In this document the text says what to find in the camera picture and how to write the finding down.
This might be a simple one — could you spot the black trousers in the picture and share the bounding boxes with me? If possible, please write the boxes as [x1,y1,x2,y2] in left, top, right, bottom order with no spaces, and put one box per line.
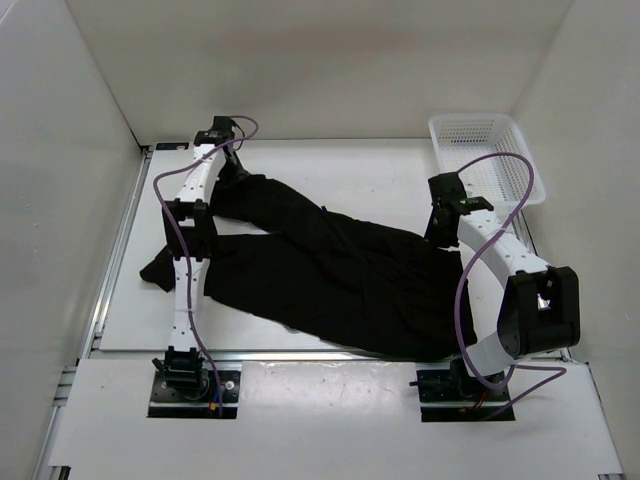
[138,172,479,360]

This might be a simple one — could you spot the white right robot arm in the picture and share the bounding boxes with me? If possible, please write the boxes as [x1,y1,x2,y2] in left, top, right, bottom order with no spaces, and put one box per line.
[425,172,581,400]

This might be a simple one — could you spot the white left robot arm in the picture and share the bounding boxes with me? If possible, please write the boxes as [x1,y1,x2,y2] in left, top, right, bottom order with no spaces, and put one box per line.
[152,116,248,413]

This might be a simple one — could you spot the white perforated plastic basket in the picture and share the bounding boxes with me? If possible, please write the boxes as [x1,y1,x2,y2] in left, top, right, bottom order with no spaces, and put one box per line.
[428,114,546,210]

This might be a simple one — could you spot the aluminium right side rail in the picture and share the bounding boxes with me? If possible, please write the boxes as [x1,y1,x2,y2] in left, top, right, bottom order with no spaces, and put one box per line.
[513,212,572,363]

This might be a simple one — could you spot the aluminium rail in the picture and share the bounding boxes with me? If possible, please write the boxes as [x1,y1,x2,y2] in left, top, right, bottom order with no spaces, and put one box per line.
[513,212,572,363]
[75,146,153,366]
[94,347,571,366]

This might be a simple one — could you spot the aluminium left side rail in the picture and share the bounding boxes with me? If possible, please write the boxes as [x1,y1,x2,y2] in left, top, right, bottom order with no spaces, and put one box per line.
[75,146,153,366]

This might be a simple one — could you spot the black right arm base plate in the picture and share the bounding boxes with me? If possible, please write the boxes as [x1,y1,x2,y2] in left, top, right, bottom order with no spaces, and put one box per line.
[409,370,515,423]

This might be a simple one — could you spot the aluminium front rail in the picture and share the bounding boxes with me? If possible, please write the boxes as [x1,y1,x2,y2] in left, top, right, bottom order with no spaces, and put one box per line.
[94,347,571,366]

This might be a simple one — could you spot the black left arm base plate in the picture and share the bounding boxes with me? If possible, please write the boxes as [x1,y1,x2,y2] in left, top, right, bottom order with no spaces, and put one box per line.
[147,369,242,420]

